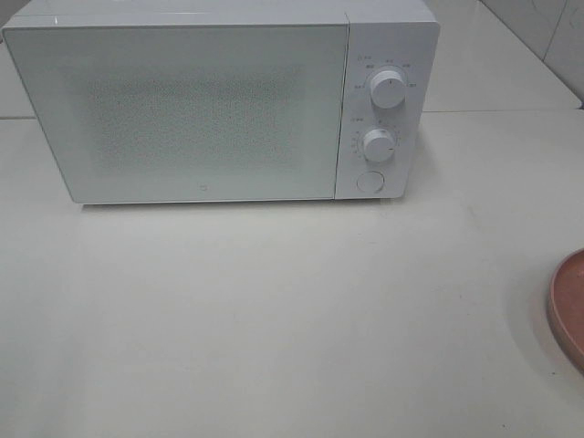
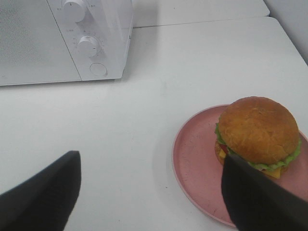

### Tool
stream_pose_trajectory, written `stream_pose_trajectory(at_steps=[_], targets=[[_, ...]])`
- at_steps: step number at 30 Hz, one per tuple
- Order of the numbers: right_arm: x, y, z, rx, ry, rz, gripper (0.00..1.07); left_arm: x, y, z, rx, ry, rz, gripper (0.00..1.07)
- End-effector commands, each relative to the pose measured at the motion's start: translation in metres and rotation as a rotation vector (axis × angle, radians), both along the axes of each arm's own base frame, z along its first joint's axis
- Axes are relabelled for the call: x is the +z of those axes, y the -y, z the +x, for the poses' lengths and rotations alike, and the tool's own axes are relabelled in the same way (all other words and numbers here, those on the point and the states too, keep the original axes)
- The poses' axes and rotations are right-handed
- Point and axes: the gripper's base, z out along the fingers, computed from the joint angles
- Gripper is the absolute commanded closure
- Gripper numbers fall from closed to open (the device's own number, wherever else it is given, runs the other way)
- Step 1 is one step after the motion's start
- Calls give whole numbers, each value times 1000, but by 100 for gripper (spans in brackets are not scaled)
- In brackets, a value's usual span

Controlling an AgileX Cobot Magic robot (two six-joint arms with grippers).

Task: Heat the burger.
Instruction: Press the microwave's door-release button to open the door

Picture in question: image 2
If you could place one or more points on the round white door button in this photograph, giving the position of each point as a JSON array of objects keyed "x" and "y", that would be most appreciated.
[{"x": 98, "y": 69}]

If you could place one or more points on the white microwave knob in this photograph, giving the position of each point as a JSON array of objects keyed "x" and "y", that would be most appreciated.
[
  {"x": 88, "y": 46},
  {"x": 74, "y": 10}
]

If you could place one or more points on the pink round plate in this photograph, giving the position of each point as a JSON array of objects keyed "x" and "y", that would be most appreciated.
[{"x": 199, "y": 172}]

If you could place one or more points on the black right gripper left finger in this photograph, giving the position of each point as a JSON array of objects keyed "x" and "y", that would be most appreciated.
[{"x": 45, "y": 201}]

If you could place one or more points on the white microwave oven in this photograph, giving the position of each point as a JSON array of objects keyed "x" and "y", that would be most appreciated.
[{"x": 38, "y": 44}]

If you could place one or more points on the white upper microwave knob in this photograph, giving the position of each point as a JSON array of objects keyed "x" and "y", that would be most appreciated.
[{"x": 74, "y": 10}]

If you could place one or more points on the white lower microwave knob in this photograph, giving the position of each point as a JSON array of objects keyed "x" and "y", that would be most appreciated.
[{"x": 88, "y": 46}]

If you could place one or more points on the burger with lettuce and cheese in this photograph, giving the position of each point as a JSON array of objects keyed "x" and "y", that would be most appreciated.
[{"x": 261, "y": 131}]

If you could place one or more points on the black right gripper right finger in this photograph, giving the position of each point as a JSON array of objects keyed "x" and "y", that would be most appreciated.
[{"x": 255, "y": 203}]

